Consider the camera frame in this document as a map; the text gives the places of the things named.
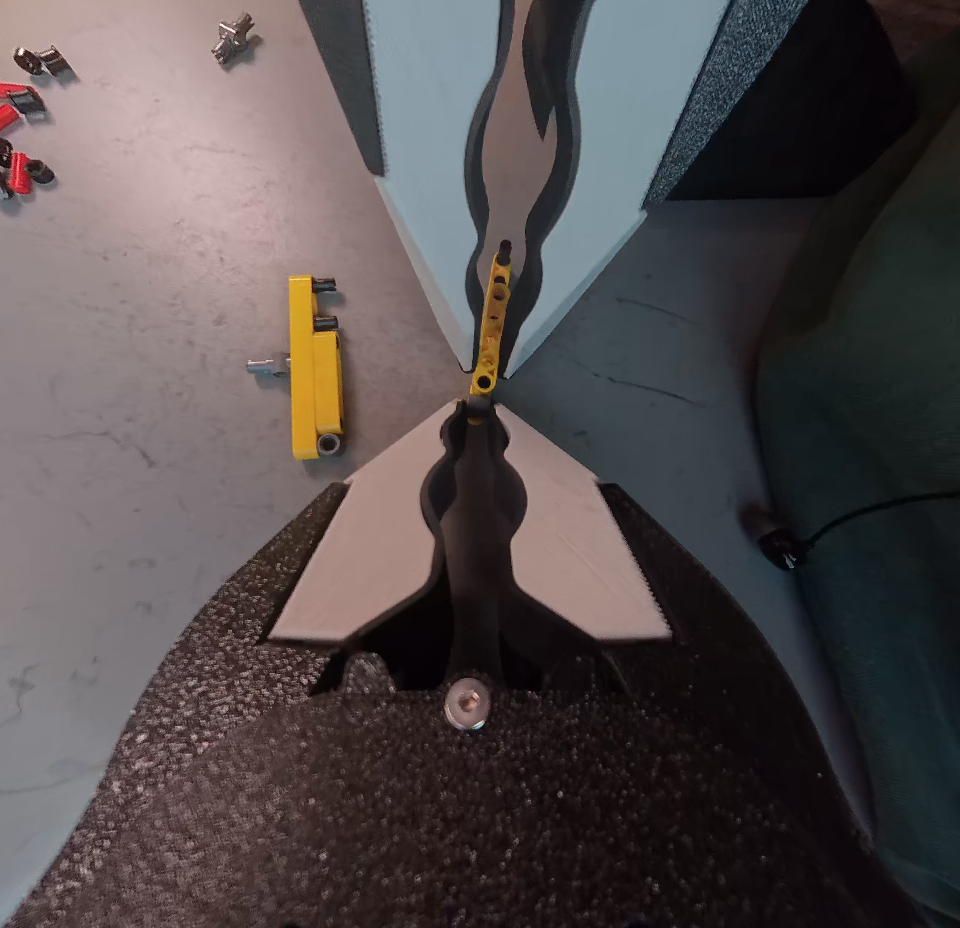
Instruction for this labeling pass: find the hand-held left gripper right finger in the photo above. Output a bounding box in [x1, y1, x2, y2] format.
[487, 402, 674, 643]

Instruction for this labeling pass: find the black wired earphone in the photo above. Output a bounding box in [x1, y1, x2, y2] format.
[742, 493, 960, 573]

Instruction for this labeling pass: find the pile of small lego pieces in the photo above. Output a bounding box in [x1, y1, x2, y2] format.
[0, 43, 80, 200]

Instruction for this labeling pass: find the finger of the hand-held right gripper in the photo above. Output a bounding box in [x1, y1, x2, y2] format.
[501, 0, 749, 380]
[360, 0, 515, 368]

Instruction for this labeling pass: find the long yellow lego beam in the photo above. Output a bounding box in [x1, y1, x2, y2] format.
[469, 257, 519, 427]

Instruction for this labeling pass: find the yellow lego beam assembly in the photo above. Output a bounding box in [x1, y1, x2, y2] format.
[246, 274, 348, 462]

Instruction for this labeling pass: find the grey lego axle pin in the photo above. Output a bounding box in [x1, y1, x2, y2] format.
[210, 12, 262, 65]

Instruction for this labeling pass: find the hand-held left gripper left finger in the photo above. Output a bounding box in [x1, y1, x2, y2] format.
[267, 398, 468, 648]

